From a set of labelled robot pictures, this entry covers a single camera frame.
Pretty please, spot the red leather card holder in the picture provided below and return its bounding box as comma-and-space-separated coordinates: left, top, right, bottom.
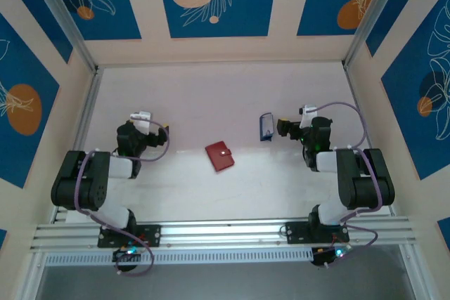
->
205, 141, 236, 174

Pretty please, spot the black left controller board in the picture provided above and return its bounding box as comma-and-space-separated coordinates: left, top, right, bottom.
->
112, 247, 143, 273

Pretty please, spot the black controller board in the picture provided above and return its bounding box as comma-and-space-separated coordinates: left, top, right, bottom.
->
112, 247, 143, 273
311, 246, 352, 268

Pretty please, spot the black right controller board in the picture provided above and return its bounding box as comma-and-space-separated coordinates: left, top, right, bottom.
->
311, 246, 352, 268

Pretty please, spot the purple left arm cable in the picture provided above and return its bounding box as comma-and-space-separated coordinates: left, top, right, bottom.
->
75, 119, 172, 277

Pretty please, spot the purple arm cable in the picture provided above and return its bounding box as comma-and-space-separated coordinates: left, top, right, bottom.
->
75, 119, 172, 277
309, 102, 385, 269

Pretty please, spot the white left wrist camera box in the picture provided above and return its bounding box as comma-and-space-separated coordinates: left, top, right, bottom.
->
129, 111, 153, 131

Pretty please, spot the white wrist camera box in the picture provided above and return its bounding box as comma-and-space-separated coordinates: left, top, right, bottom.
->
129, 111, 153, 131
298, 105, 319, 129

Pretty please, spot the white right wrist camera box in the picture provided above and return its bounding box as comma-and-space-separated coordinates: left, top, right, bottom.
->
298, 105, 319, 129

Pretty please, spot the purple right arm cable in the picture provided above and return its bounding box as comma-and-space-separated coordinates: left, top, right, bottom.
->
309, 102, 385, 269

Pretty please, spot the aluminium side rail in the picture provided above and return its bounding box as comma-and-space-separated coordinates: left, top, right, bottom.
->
342, 63, 397, 216
52, 67, 103, 223

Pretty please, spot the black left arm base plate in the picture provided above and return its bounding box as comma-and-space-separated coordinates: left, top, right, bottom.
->
97, 224, 162, 248

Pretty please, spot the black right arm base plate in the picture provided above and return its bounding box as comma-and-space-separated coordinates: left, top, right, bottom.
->
285, 221, 349, 244

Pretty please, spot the aluminium mounting rail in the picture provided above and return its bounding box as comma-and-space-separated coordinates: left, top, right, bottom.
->
30, 216, 421, 252

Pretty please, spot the white slotted cable duct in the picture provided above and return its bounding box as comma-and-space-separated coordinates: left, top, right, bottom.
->
44, 247, 316, 266

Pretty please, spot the aluminium corner post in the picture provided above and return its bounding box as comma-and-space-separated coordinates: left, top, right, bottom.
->
342, 0, 402, 69
26, 0, 98, 72

